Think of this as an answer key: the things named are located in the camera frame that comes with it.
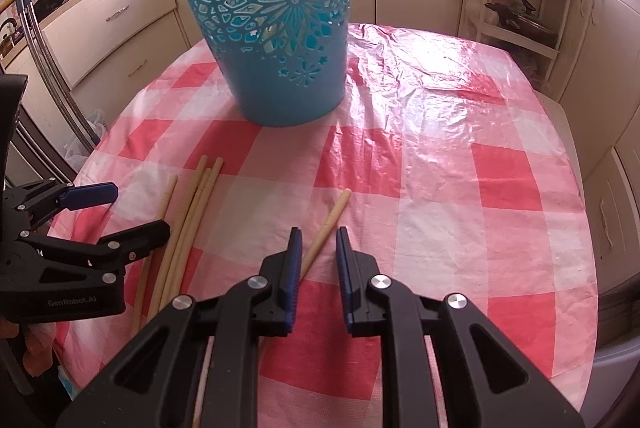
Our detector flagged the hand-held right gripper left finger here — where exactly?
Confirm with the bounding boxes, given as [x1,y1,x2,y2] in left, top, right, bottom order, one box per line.
[56,227,305,428]

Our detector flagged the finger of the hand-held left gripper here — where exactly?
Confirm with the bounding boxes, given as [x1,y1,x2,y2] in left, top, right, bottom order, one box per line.
[4,180,119,231]
[15,219,172,283]

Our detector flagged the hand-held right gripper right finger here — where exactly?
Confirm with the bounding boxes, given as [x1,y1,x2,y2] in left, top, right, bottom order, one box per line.
[335,226,586,428]

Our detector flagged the pale wooden chopstick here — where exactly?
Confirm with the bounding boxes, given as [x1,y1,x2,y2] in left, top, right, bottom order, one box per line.
[130,174,179,340]
[167,157,224,301]
[299,189,352,281]
[146,154,208,316]
[157,168,215,309]

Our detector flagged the blue perforated plastic basket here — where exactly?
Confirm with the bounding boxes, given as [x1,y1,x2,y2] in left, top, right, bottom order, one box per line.
[164,0,354,129]

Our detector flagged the clear plastic bag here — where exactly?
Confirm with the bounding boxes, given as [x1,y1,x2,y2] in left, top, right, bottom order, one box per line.
[64,109,108,165]

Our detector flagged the red white checked plastic tablecloth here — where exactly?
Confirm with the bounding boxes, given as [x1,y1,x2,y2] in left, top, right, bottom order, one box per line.
[47,22,601,415]

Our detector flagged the dark kettle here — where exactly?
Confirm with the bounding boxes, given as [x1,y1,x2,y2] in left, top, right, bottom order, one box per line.
[0,18,22,61]

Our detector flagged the black wok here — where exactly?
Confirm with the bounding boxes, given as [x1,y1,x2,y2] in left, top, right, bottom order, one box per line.
[31,0,69,22]

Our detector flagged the white table board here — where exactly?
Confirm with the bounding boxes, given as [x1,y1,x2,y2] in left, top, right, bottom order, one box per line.
[537,90,587,203]

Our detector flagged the metal pot with lid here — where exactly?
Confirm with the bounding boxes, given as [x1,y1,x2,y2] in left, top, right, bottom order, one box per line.
[484,0,558,49]

